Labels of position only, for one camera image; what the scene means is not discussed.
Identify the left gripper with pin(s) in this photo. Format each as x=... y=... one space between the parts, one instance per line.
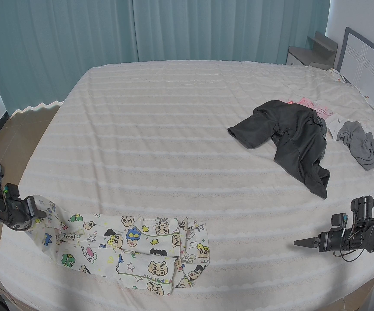
x=22 y=214

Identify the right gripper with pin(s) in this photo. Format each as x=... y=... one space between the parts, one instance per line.
x=334 y=241

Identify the white printed pyjama top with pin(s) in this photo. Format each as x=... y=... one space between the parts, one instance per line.
x=135 y=245

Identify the bed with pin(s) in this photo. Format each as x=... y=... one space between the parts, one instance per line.
x=158 y=141

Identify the black garment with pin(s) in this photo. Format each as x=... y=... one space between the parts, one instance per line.
x=297 y=141

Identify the grey garment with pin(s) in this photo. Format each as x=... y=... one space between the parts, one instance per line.
x=363 y=147

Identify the white garment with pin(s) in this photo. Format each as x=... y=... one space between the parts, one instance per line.
x=334 y=128

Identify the pink garment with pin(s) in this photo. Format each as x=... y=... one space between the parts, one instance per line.
x=316 y=107

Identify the blue-green curtain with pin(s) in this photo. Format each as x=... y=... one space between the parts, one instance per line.
x=60 y=28
x=222 y=11

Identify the grey bedside table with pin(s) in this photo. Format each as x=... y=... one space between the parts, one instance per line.
x=306 y=55

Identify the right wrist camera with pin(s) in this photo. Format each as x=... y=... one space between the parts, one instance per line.
x=339 y=220

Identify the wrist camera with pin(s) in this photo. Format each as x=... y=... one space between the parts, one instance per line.
x=12 y=191
x=339 y=220

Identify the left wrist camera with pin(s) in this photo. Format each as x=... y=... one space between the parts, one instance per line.
x=12 y=191

